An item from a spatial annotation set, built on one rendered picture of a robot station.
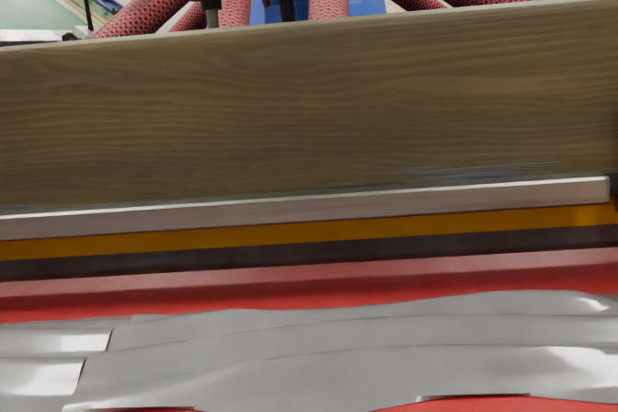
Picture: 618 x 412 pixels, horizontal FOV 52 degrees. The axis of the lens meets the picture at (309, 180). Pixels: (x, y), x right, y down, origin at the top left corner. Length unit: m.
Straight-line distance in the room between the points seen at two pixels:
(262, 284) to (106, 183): 0.08
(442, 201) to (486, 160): 0.03
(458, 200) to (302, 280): 0.07
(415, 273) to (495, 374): 0.10
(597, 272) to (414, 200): 0.08
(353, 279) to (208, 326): 0.07
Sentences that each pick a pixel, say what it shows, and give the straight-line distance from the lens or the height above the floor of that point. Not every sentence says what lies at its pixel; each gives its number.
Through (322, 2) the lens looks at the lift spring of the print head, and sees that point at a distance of 0.78.
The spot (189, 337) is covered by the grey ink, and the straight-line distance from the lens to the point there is 0.22.
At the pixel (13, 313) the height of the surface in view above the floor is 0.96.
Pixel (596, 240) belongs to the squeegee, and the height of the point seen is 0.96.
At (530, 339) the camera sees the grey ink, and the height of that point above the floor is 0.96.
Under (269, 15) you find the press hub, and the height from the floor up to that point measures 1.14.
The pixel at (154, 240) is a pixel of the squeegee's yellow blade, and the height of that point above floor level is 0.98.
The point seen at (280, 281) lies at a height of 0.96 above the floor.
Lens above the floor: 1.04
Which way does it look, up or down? 10 degrees down
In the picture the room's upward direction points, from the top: 5 degrees counter-clockwise
